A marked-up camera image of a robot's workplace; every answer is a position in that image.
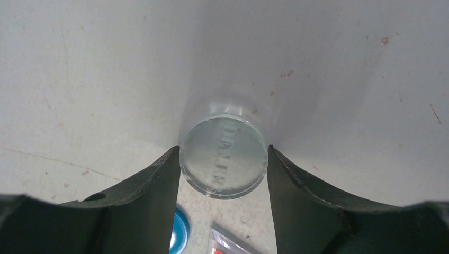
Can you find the blue round button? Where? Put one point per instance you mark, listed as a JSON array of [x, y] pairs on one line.
[[180, 233]]

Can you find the red black triangle button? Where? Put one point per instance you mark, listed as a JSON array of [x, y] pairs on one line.
[[223, 241]]

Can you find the clear round dealer button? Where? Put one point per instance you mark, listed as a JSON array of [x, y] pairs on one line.
[[224, 157]]

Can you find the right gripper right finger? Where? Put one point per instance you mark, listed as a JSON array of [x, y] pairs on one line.
[[313, 216]]

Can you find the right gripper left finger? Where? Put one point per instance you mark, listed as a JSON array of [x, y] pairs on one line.
[[135, 215]]

